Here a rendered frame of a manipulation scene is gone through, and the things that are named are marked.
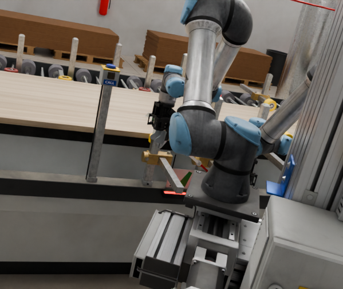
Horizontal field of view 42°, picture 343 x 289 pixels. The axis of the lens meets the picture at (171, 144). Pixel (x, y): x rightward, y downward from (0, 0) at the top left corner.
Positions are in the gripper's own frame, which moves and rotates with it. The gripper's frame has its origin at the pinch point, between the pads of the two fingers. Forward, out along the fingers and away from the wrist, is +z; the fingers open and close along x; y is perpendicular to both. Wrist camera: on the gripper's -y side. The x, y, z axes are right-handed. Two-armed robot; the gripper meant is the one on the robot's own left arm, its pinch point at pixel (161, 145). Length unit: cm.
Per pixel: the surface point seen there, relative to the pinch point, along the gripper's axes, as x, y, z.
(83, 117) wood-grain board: -43.3, 15.8, 3.1
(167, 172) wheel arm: 9.2, 0.8, 8.5
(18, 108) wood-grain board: -55, 44, 3
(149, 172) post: -6.1, -1.7, 16.6
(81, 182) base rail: -15.5, 27.3, 23.1
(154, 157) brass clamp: -5.1, -2.3, 8.3
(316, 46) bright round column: -197, -375, -31
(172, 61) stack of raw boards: -491, -389, 66
